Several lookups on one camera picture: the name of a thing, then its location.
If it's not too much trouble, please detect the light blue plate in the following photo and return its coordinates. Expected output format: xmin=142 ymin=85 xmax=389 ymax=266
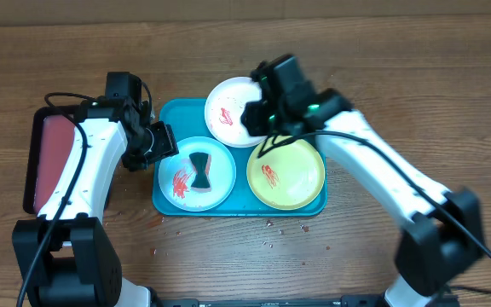
xmin=157 ymin=136 xmax=236 ymax=212

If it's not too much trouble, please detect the green and pink sponge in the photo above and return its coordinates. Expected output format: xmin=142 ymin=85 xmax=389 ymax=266
xmin=189 ymin=152 xmax=211 ymax=190

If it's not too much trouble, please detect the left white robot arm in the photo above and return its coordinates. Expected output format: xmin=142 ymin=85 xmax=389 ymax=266
xmin=12 ymin=72 xmax=179 ymax=307

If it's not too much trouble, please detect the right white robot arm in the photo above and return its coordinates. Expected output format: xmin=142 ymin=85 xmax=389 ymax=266
xmin=240 ymin=55 xmax=484 ymax=306

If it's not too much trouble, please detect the teal plastic serving tray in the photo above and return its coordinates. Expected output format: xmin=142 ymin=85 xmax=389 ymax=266
xmin=152 ymin=98 xmax=327 ymax=217

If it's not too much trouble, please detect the black tray with red liquid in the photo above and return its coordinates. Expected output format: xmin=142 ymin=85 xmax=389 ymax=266
xmin=22 ymin=107 xmax=75 ymax=214

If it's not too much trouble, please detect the white plate with red stain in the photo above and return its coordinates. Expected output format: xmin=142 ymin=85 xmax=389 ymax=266
xmin=205 ymin=77 xmax=265 ymax=148

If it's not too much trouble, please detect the yellow-green plate with red stain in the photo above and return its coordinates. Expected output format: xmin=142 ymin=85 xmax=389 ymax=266
xmin=246 ymin=140 xmax=326 ymax=211

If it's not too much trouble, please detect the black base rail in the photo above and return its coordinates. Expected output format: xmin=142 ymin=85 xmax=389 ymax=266
xmin=153 ymin=294 xmax=388 ymax=307

